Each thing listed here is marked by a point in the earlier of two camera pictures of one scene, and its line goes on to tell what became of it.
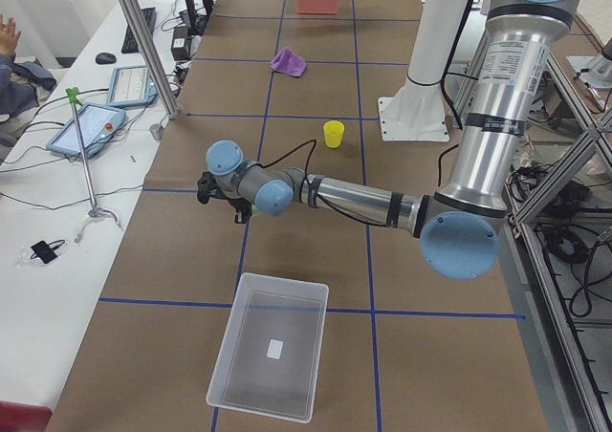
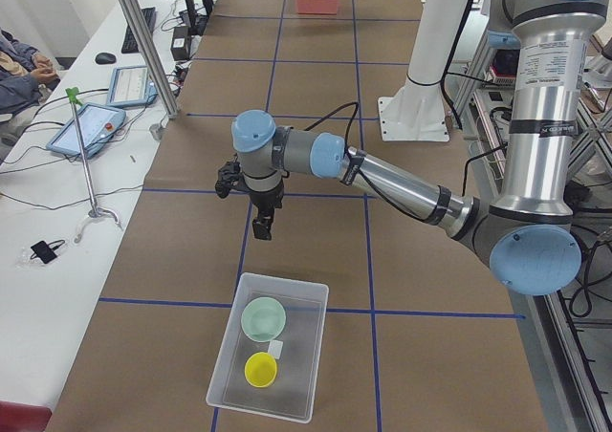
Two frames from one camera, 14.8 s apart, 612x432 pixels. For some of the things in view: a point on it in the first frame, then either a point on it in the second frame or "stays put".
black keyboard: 128,45 stays put
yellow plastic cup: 333,132 → 260,369
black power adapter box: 181,46 stays put
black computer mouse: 105,58 stays put
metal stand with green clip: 72,94 stays put
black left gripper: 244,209 → 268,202
